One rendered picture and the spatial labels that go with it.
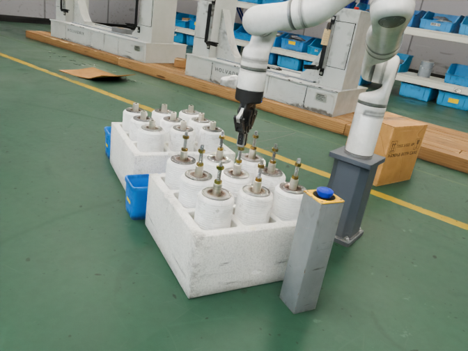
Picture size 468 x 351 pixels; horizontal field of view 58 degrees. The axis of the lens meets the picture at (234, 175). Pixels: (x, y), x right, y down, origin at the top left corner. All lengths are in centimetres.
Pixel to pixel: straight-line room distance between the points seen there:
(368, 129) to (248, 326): 72
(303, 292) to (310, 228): 18
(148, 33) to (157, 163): 287
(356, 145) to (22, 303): 104
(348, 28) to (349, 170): 180
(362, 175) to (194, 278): 65
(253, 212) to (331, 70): 216
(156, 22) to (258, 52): 321
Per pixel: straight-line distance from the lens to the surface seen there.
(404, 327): 123
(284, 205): 116
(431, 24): 563
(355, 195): 145
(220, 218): 105
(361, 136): 141
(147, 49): 423
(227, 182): 118
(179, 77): 380
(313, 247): 103
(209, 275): 109
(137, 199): 139
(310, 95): 315
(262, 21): 108
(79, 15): 533
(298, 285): 109
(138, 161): 149
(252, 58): 111
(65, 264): 122
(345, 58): 310
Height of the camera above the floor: 69
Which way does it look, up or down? 21 degrees down
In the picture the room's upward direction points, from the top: 9 degrees clockwise
